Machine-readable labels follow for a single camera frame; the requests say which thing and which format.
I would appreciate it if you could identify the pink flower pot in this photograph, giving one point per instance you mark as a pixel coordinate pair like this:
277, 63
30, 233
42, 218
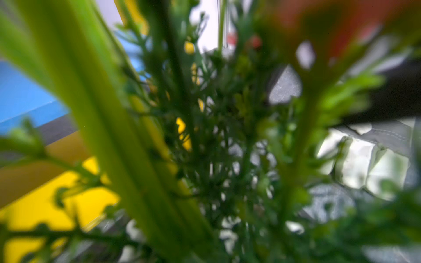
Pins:
298, 68

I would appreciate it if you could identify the yellow rack with coloured shelves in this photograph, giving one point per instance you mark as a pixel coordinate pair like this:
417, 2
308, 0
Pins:
125, 123

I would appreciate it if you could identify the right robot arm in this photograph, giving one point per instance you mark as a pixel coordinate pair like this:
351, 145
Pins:
398, 97

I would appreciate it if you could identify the white grey work glove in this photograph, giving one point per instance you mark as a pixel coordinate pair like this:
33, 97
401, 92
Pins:
369, 154

